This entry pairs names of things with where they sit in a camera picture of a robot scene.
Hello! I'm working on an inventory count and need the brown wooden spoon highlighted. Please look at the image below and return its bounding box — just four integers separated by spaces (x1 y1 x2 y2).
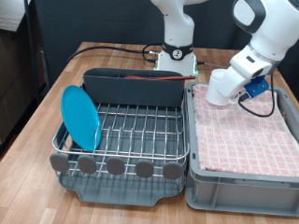
124 74 196 81

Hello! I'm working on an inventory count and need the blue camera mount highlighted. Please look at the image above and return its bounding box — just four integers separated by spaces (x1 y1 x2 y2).
243 75 270 99

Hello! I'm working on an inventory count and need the blue plate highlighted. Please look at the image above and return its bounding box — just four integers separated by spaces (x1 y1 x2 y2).
61 84 102 152

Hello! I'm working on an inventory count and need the dark grey utensil holder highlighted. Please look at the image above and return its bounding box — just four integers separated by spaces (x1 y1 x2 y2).
82 67 186 108

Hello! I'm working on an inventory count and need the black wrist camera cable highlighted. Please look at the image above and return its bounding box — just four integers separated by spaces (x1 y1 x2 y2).
237 69 278 119

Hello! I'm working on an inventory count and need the looped black base cable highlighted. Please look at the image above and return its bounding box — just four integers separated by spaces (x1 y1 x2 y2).
141 42 164 63

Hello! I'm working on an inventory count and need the dark wooden cabinet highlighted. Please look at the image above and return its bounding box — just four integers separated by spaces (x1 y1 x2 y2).
0 0 48 153

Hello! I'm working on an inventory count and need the pink checked towel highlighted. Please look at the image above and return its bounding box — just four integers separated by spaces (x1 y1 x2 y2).
192 83 299 177

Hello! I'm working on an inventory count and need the grey plastic crate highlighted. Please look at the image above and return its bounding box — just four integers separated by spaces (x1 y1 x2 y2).
185 81 299 217

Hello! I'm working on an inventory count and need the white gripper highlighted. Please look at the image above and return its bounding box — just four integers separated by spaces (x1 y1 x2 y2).
217 65 264 101

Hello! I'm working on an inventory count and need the long black table cable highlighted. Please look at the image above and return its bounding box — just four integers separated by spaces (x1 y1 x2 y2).
65 46 148 64

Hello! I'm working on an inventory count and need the black metal pole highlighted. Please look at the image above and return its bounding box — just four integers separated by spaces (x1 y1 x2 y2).
23 0 41 105

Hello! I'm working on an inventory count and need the metal wire dish rack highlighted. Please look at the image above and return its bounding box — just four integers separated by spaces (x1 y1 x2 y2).
50 82 191 181

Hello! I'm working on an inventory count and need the grey cable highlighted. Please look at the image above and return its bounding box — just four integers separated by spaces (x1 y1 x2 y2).
196 61 231 70

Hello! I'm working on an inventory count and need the grey dish rack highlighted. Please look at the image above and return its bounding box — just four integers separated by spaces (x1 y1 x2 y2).
53 83 188 207

